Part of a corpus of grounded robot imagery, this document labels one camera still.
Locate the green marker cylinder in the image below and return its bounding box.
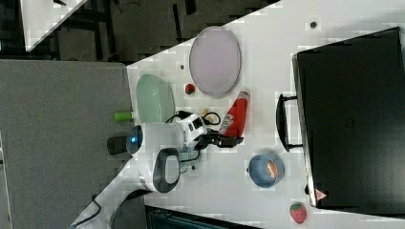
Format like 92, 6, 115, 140
114, 112, 134, 122

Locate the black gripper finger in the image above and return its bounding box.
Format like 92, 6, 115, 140
217, 137, 244, 148

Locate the black toaster oven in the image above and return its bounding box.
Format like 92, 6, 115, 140
292, 27, 405, 219

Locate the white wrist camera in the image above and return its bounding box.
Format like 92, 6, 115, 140
178, 114, 207, 148

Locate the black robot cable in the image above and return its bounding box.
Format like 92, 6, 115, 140
68, 194, 102, 229

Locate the black cylinder upper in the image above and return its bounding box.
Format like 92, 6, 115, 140
107, 136, 128, 156

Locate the green perforated colander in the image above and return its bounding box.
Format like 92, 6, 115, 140
136, 74, 175, 122

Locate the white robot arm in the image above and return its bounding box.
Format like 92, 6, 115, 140
69, 121, 243, 229

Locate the blue bowl with orange food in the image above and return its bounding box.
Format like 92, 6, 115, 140
246, 153, 285, 188

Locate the yellow banana peel toy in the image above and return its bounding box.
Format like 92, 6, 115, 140
201, 108, 214, 123

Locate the green metal mug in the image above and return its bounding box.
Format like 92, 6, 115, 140
179, 151, 201, 174

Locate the red ketchup bottle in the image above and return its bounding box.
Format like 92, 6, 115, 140
219, 91, 250, 137

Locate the lilac oval plate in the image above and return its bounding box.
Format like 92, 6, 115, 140
189, 27, 241, 97

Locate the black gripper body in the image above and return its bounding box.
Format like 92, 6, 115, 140
194, 134, 220, 151

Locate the large red strawberry toy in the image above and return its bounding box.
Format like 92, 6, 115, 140
289, 202, 307, 224

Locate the small red strawberry toy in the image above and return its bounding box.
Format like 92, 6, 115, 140
185, 84, 195, 94

